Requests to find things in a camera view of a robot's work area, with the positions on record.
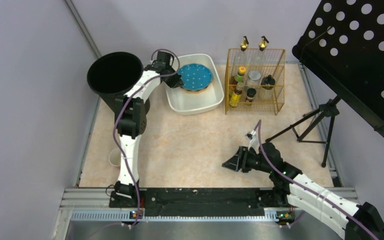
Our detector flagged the blue polka dot plate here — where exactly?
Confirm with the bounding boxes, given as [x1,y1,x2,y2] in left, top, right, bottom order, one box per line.
[178,63,213,82]

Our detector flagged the yellow polka dot plate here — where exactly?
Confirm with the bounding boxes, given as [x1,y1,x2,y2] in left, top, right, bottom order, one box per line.
[181,79,212,93]

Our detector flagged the small yellow label bottle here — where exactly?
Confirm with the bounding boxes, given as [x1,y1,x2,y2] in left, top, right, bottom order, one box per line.
[229,82,244,108]

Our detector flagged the small black cap spice jar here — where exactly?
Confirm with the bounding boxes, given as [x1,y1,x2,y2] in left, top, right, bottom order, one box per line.
[245,88,257,106]

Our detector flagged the glass bottle brown contents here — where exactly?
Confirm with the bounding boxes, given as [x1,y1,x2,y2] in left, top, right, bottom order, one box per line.
[233,35,249,66]

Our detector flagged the black lid glass jar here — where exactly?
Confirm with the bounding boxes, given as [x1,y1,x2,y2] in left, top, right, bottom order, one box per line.
[261,74,276,101]

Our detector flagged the silver lid glass jar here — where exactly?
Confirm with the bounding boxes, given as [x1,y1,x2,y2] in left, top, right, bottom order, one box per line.
[246,70,262,89]

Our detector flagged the glass oil bottle gold spout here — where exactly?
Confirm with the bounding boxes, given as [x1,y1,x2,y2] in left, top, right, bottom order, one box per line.
[255,35,269,65]

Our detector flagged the pink mug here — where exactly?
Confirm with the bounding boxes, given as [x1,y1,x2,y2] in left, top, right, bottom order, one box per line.
[108,148,122,167]

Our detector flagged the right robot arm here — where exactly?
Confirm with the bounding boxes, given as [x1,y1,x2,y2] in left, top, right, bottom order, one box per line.
[222,142,384,240]

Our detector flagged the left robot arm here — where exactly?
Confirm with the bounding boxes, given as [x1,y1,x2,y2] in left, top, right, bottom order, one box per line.
[109,49,183,207]

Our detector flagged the white rectangular basin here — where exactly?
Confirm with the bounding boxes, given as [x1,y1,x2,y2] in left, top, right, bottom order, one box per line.
[165,53,225,116]

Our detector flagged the black round bin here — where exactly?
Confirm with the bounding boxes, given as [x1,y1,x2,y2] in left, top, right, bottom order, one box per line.
[86,51,144,114]

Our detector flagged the black tripod stand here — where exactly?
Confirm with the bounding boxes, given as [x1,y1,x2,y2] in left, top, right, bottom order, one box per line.
[265,96,341,168]

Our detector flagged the black perforated panel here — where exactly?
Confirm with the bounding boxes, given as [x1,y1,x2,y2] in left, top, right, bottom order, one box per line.
[292,0,384,138]

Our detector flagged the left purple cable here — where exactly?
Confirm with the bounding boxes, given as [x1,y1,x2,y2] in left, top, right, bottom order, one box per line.
[112,48,181,221]

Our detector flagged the purple cable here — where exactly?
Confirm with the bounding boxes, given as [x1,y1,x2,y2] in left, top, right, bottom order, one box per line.
[253,119,380,240]
[112,48,181,221]

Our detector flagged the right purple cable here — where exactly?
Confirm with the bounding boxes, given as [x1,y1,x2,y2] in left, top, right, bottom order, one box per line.
[253,119,380,240]

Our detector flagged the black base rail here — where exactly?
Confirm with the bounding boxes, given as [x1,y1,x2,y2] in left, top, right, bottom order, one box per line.
[60,188,305,228]

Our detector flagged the gold wire rack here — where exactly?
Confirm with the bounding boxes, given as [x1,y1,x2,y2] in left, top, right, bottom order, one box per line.
[224,48,286,115]

